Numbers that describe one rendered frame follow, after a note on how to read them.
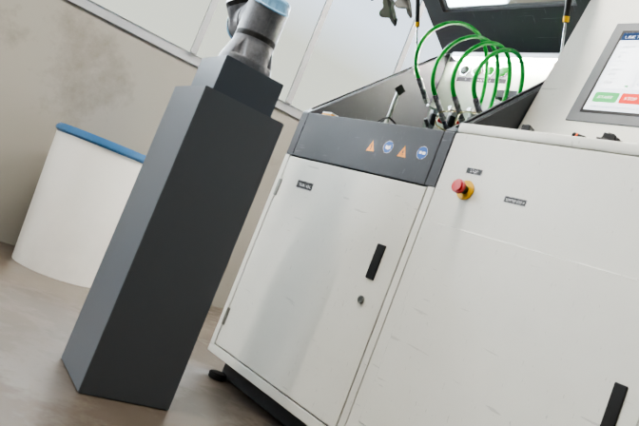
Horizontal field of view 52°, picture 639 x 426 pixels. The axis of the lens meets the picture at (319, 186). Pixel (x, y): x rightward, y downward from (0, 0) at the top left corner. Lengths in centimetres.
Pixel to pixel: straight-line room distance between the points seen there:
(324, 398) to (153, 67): 219
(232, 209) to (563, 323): 84
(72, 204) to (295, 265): 120
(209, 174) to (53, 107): 184
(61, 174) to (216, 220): 137
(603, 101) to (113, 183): 194
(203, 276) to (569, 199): 90
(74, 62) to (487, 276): 243
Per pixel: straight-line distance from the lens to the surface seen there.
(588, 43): 212
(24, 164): 342
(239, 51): 178
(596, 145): 156
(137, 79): 351
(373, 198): 189
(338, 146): 209
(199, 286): 172
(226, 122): 168
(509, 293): 154
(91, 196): 291
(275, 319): 206
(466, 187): 168
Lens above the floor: 53
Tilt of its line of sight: 5 degrees up
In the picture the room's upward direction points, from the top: 22 degrees clockwise
